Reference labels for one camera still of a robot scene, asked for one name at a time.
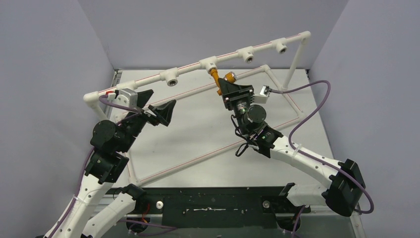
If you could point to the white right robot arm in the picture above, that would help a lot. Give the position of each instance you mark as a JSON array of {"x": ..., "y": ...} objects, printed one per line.
[{"x": 341, "y": 184}]

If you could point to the yellow plastic water faucet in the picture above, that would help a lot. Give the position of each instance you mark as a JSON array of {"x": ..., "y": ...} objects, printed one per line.
[{"x": 230, "y": 77}]

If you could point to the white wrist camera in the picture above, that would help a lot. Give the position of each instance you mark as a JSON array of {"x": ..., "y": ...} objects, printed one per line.
[
  {"x": 263, "y": 96},
  {"x": 122, "y": 98}
]

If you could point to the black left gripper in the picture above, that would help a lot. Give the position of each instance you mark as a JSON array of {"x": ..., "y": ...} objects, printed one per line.
[{"x": 163, "y": 115}]

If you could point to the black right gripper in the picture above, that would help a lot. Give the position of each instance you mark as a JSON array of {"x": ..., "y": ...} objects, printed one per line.
[{"x": 238, "y": 98}]

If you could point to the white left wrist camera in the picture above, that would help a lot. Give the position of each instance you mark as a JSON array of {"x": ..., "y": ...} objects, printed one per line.
[{"x": 122, "y": 98}]

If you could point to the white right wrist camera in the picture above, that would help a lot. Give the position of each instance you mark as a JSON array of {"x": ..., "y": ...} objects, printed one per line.
[{"x": 263, "y": 96}]

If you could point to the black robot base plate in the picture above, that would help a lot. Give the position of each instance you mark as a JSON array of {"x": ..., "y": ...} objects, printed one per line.
[{"x": 218, "y": 207}]

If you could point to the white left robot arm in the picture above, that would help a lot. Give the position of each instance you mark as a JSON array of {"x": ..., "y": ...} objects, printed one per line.
[{"x": 104, "y": 165}]

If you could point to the white PVC pipe frame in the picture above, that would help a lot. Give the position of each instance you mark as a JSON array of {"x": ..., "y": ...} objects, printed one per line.
[{"x": 199, "y": 149}]

